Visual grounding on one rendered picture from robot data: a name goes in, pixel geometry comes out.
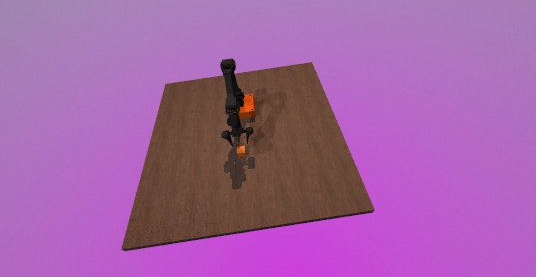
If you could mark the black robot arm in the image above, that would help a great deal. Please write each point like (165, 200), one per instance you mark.
(234, 98)

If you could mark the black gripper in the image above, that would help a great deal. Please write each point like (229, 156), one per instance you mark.
(226, 134)

